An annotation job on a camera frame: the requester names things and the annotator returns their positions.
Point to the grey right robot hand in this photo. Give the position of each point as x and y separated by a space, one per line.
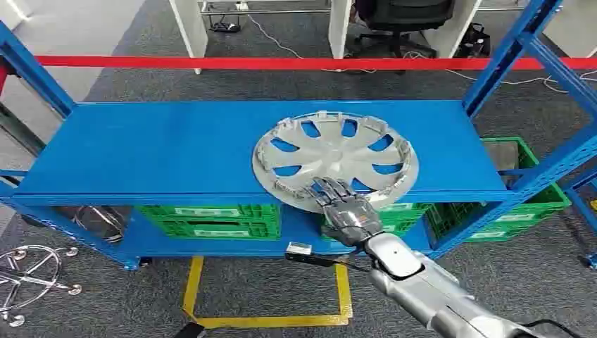
347 217

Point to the silver plastic wheel hubcap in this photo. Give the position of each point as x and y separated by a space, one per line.
336 154

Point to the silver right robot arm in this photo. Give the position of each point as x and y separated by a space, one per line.
434 289

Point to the open green plastic crate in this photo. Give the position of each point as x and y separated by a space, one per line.
536 210

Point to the white desk leg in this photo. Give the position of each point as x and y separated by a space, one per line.
339 28
452 32
191 28

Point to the black robot foot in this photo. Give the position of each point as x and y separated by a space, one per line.
190 331

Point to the black office chair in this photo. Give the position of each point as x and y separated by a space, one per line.
406 14

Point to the black bag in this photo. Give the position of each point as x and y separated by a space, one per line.
473 44

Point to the blue metal shelf rack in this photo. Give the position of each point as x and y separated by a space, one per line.
140 149

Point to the red barrier tape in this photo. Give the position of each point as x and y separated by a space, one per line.
186 62

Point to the chrome round base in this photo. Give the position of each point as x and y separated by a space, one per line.
98 224

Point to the black stool with chrome base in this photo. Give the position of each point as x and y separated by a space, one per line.
74 289

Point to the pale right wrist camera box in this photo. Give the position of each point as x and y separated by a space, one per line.
298 249

